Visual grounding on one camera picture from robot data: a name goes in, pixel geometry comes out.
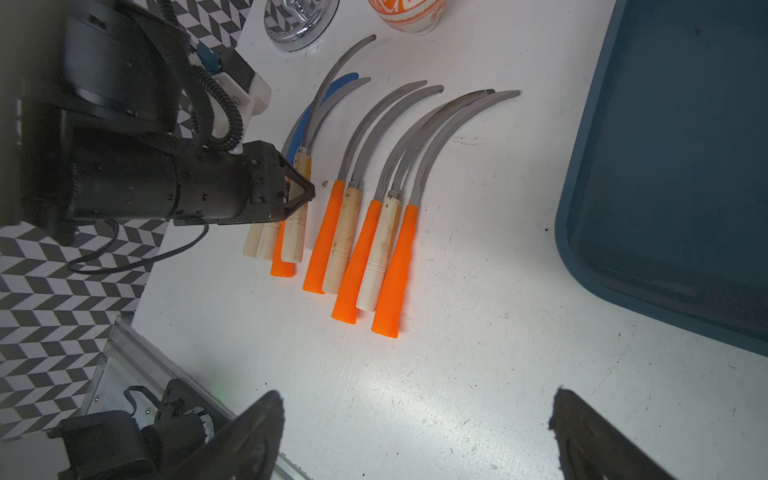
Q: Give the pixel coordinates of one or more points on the orange patterned small bowl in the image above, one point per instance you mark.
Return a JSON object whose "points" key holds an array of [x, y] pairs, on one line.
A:
{"points": [[417, 17]]}

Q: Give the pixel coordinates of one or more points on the orange handle sickle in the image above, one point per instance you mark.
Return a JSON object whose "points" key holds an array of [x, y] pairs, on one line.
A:
{"points": [[345, 307], [320, 255], [387, 317]]}

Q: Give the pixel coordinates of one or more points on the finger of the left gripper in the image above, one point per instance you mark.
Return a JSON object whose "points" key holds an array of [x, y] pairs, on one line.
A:
{"points": [[295, 201], [298, 173]]}

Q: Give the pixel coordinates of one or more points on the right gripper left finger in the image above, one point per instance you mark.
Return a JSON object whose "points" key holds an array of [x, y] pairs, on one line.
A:
{"points": [[247, 448]]}

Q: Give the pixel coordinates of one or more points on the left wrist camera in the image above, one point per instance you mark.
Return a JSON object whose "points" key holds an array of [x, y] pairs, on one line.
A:
{"points": [[236, 92]]}

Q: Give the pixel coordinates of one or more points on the chrome mug tree stand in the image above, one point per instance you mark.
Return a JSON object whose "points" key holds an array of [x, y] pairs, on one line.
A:
{"points": [[293, 25]]}

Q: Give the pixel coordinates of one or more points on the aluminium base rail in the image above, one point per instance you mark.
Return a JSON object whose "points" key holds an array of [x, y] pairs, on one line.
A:
{"points": [[143, 416]]}

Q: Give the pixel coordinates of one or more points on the dark blue storage tray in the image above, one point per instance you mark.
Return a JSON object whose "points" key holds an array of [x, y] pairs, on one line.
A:
{"points": [[664, 205]]}

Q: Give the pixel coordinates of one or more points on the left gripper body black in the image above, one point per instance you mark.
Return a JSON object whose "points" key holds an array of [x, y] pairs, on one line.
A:
{"points": [[226, 189]]}

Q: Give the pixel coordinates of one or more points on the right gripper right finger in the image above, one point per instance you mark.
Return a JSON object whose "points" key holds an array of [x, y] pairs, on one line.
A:
{"points": [[592, 448]]}

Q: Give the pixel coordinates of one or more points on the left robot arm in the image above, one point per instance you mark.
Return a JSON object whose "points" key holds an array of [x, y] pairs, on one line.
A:
{"points": [[104, 118]]}

